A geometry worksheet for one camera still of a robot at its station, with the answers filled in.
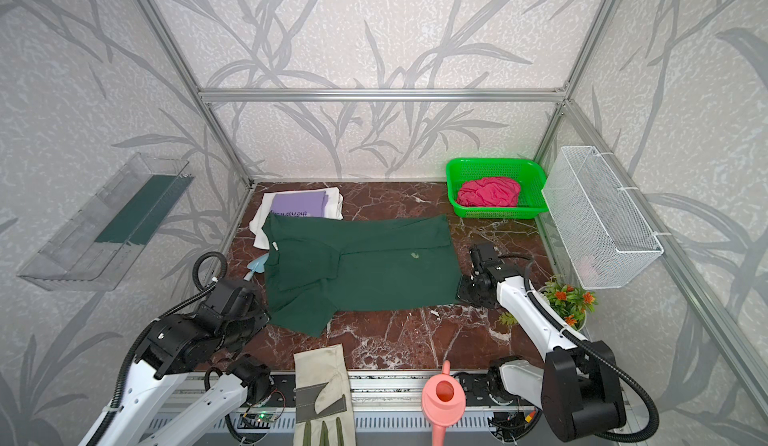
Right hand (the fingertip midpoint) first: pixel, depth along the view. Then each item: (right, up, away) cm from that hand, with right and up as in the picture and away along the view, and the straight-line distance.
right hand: (463, 287), depth 86 cm
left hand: (-47, 0, -15) cm, 50 cm away
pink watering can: (-9, -18, -24) cm, 31 cm away
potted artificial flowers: (+23, 0, -15) cm, 27 cm away
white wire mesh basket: (+25, +18, -24) cm, 39 cm away
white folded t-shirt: (-46, +25, +22) cm, 57 cm away
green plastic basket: (+32, +37, +30) cm, 57 cm away
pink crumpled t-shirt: (+15, +29, +25) cm, 41 cm away
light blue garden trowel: (-64, +5, +8) cm, 65 cm away
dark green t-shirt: (-45, +4, +10) cm, 46 cm away
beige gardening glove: (-37, -24, -15) cm, 47 cm away
